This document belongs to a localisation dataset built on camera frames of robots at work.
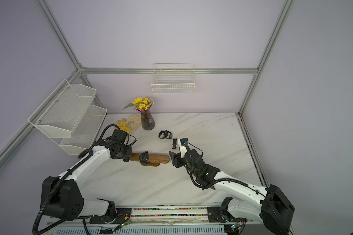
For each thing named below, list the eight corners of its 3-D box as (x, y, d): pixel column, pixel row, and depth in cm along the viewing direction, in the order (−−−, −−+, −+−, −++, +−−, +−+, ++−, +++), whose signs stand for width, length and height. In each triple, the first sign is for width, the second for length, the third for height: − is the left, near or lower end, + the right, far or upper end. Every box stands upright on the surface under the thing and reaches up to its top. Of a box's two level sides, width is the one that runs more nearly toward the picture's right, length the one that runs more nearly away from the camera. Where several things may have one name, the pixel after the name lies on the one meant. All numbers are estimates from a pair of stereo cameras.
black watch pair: (158, 139, 106) (158, 136, 104) (159, 132, 110) (159, 130, 108) (172, 139, 106) (172, 136, 104) (172, 132, 110) (172, 130, 108)
